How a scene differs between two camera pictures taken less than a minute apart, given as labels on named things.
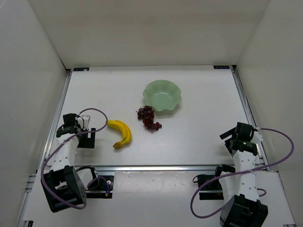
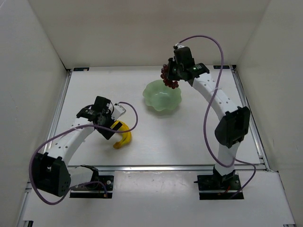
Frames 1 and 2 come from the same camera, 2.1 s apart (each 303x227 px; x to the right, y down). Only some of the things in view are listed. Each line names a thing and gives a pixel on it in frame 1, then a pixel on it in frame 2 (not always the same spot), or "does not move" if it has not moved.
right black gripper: (231, 135) -> (172, 71)
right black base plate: (213, 190) does not move
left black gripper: (87, 138) -> (110, 128)
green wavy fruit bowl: (162, 94) does not move
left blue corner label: (81, 69) does not move
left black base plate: (101, 187) does not move
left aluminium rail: (54, 119) does not move
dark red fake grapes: (146, 113) -> (164, 75)
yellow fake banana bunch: (125, 129) does not move
